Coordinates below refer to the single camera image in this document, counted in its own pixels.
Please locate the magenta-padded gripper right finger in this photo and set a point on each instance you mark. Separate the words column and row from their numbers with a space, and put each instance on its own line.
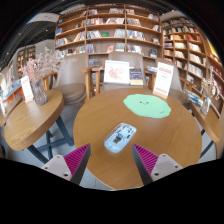
column 160, row 165

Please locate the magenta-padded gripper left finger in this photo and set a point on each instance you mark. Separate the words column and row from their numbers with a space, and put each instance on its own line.
column 63, row 163

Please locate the transparent computer mouse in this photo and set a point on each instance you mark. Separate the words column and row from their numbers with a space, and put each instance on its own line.
column 120, row 137

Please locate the green smiley mouse pad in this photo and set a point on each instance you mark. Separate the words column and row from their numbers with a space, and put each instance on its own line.
column 146, row 106

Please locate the round wooden side table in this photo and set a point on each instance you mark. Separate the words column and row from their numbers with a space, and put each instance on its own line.
column 8, row 110
column 210, row 123
column 31, row 121

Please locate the taupe armchair with wooden arms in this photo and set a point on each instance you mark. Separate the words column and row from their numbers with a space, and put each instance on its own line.
column 71, row 90
column 178, row 95
column 123, row 56

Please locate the glass vase with pink flowers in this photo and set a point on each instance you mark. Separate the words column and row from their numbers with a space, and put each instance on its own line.
column 39, row 93

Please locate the glass vase with pale flowers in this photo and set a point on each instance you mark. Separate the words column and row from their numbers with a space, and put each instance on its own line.
column 206, row 106

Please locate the stack of magazines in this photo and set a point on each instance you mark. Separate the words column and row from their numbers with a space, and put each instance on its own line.
column 194, row 98

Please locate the small white sign card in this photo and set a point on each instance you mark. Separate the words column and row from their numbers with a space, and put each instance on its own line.
column 27, row 88

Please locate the white and red standing sign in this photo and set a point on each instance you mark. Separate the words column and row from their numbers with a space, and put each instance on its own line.
column 163, row 80

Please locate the colourful book display stand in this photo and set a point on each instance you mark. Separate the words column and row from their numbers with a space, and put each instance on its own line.
column 11, row 88

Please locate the dark cover book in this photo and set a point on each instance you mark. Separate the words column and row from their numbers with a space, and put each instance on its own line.
column 136, row 76

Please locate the blue magazine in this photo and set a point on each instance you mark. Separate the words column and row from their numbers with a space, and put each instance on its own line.
column 152, row 69

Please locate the white framed floral picture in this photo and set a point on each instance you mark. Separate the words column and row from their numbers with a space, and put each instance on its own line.
column 116, row 72

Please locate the small distant wooden bookshelf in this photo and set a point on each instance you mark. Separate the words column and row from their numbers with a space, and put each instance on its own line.
column 26, row 55

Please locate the angled wooden bookshelf unit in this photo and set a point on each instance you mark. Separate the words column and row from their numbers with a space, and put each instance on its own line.
column 190, row 50

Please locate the wide wooden bookshelf unit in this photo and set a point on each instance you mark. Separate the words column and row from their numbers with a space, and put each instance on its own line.
column 106, row 35

